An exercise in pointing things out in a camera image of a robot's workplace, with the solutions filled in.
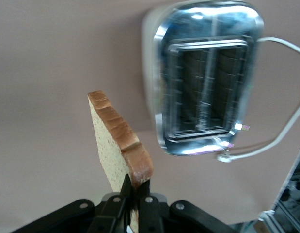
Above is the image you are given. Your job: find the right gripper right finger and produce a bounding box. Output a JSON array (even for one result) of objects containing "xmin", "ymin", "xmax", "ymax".
[{"xmin": 138, "ymin": 179, "xmax": 164, "ymax": 233}]

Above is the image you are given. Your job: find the slice of toast bread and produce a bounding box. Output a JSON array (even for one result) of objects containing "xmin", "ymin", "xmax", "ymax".
[{"xmin": 87, "ymin": 90, "xmax": 155, "ymax": 233}]

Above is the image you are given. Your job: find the large table cover sheet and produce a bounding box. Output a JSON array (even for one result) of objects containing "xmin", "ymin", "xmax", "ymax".
[{"xmin": 0, "ymin": 0, "xmax": 300, "ymax": 233}]

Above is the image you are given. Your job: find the cream and chrome toaster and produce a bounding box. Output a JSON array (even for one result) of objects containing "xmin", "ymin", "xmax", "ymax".
[{"xmin": 141, "ymin": 0, "xmax": 265, "ymax": 157}]

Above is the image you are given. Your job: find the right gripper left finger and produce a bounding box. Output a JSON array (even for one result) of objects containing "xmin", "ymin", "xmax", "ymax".
[{"xmin": 86, "ymin": 173, "xmax": 132, "ymax": 233}]

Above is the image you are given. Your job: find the white toaster power cable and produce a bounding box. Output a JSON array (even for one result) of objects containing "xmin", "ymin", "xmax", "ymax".
[{"xmin": 217, "ymin": 36, "xmax": 300, "ymax": 164}]

